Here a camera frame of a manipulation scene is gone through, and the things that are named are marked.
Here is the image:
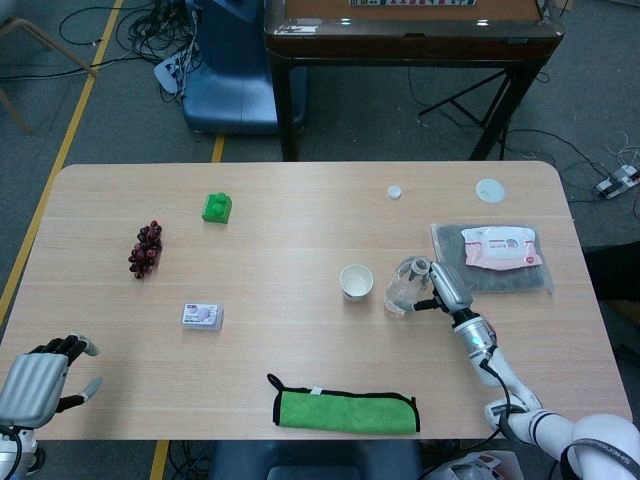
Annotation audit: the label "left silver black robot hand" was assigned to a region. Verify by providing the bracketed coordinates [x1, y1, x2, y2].
[0, 333, 104, 430]

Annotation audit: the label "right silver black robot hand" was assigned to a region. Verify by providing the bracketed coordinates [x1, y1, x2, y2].
[407, 259, 474, 315]

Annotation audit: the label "transparent plastic bottle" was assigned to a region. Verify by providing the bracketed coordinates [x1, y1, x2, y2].
[383, 254, 435, 319]

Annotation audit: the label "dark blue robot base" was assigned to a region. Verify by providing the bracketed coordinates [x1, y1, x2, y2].
[207, 439, 424, 480]

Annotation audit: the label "white paper cup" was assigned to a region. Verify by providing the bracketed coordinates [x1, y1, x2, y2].
[339, 263, 375, 304]

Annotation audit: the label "grey zip bag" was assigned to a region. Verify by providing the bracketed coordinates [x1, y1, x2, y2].
[429, 222, 556, 297]

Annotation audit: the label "pink wet wipes pack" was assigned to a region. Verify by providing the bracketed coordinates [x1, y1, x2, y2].
[460, 225, 543, 271]

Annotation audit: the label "white round lid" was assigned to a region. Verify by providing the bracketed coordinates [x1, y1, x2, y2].
[475, 178, 506, 205]

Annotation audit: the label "green cloth with black trim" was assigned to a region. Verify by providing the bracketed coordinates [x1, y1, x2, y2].
[266, 372, 421, 434]

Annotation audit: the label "black bag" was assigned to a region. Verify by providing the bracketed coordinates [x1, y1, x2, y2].
[582, 242, 640, 301]

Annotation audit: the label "dark red grape bunch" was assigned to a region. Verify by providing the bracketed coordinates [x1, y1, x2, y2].
[127, 218, 164, 280]

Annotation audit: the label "white plastic bag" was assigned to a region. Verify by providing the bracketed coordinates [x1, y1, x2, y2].
[424, 449, 524, 480]

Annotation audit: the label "clear box with purple label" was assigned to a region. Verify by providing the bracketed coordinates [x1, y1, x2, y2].
[180, 301, 225, 332]

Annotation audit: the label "grey power strip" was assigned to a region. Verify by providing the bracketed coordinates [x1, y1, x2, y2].
[593, 164, 640, 200]

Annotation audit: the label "green toy building block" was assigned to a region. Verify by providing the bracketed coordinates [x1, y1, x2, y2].
[201, 193, 235, 225]

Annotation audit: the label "brown mahjong table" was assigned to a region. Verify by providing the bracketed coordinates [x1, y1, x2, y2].
[263, 0, 565, 162]

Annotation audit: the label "blue machine base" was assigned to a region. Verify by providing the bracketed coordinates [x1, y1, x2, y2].
[181, 0, 309, 137]

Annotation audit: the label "white power strip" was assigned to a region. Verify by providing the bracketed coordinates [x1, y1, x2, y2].
[153, 49, 194, 96]

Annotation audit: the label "chair with wooden legs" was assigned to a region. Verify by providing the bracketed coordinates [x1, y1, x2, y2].
[0, 17, 99, 135]

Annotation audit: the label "black floor cable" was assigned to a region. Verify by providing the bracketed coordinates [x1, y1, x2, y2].
[504, 128, 619, 204]

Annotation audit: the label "black cable bundle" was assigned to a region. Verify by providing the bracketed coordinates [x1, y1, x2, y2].
[58, 0, 201, 69]

